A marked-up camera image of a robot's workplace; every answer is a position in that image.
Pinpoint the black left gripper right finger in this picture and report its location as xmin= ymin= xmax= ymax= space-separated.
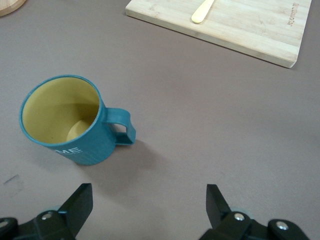
xmin=199 ymin=184 xmax=311 ymax=240

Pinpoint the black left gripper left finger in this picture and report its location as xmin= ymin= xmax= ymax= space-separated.
xmin=0 ymin=183 xmax=94 ymax=240

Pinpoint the teal mug yellow inside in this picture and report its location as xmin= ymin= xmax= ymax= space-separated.
xmin=19 ymin=74 xmax=137 ymax=166

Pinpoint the wooden mug tree rack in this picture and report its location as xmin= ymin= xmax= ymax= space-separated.
xmin=0 ymin=0 xmax=27 ymax=18

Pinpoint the yellow plastic fork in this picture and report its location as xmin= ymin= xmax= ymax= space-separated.
xmin=191 ymin=0 xmax=215 ymax=24

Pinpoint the bamboo cutting board metal handle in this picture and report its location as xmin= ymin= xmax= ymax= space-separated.
xmin=125 ymin=0 xmax=313 ymax=69

